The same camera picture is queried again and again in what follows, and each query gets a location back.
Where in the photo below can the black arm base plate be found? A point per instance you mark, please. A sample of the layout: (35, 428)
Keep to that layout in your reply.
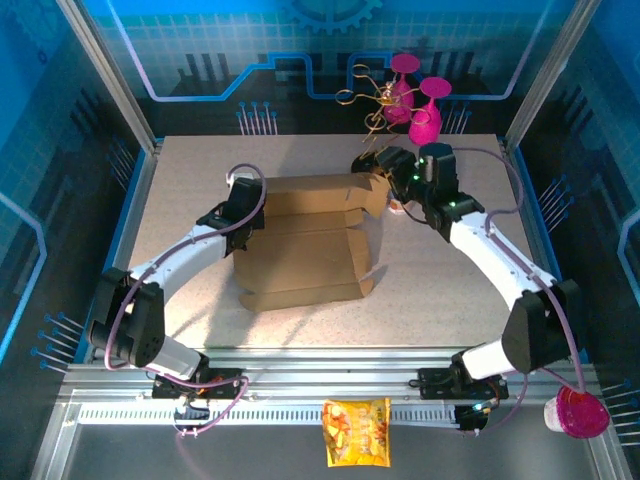
(225, 382)
(435, 382)

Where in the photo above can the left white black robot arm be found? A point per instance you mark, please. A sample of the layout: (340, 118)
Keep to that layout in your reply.
(175, 255)

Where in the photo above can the aluminium front frame rail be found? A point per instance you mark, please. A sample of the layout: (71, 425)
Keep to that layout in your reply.
(330, 375)

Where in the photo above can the pink wine glass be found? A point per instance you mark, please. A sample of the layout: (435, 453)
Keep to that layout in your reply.
(425, 127)
(400, 107)

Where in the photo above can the white cup with pink lid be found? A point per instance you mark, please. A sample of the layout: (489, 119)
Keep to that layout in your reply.
(582, 412)

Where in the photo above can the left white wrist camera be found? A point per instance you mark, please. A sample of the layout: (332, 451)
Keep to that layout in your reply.
(237, 177)

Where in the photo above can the brown cardboard paper box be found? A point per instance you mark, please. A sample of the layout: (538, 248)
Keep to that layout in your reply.
(300, 250)

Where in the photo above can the yellow chips bag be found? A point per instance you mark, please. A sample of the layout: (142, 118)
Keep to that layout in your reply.
(357, 432)

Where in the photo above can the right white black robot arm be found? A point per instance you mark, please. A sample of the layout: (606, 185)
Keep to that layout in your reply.
(490, 255)

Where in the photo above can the aluminium frame post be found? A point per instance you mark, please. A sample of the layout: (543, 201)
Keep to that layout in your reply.
(550, 75)
(115, 80)

